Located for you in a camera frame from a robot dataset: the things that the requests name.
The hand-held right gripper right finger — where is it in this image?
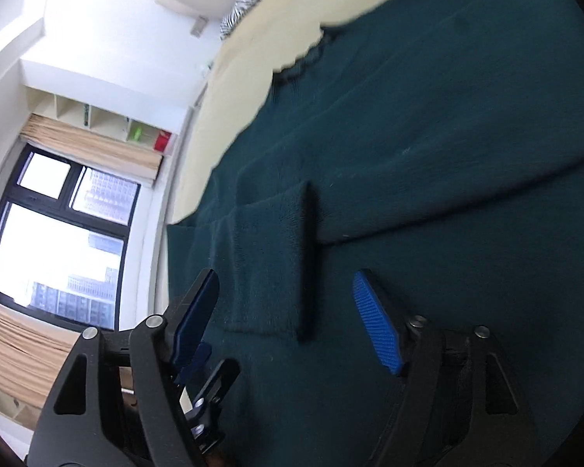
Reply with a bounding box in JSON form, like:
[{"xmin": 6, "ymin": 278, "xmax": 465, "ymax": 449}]
[{"xmin": 352, "ymin": 269, "xmax": 541, "ymax": 467}]

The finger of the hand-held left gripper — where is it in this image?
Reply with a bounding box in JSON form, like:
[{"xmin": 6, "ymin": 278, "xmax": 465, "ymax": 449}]
[
  {"xmin": 174, "ymin": 342, "xmax": 213, "ymax": 387},
  {"xmin": 189, "ymin": 358, "xmax": 241, "ymax": 454}
]

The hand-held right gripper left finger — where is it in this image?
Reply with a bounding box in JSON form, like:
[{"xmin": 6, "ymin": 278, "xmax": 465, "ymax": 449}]
[{"xmin": 25, "ymin": 267, "xmax": 221, "ymax": 467}]

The dark green sweater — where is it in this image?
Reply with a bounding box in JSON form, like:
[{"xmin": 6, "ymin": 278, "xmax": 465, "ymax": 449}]
[{"xmin": 167, "ymin": 0, "xmax": 584, "ymax": 467}]

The black framed window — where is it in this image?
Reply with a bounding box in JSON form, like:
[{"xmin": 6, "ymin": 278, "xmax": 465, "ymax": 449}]
[{"xmin": 0, "ymin": 143, "xmax": 142, "ymax": 332}]

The beige curtain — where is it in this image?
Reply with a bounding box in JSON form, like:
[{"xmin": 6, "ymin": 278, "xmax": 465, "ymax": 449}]
[
  {"xmin": 18, "ymin": 113, "xmax": 164, "ymax": 186},
  {"xmin": 0, "ymin": 297, "xmax": 81, "ymax": 412}
]

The light wooden cabinet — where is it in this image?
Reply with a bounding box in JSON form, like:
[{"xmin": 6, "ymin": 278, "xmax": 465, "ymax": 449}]
[{"xmin": 0, "ymin": 400, "xmax": 40, "ymax": 432}]

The cream bed sheet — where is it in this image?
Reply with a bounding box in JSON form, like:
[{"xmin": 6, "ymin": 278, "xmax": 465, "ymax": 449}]
[{"xmin": 168, "ymin": 0, "xmax": 546, "ymax": 225}]

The zebra striped pillow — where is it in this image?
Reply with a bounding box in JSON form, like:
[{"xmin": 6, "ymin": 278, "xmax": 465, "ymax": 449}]
[{"xmin": 220, "ymin": 0, "xmax": 294, "ymax": 42}]

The white wall cubby shelf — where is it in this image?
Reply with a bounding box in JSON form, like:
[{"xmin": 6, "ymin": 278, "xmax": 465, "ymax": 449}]
[{"xmin": 25, "ymin": 85, "xmax": 176, "ymax": 156}]

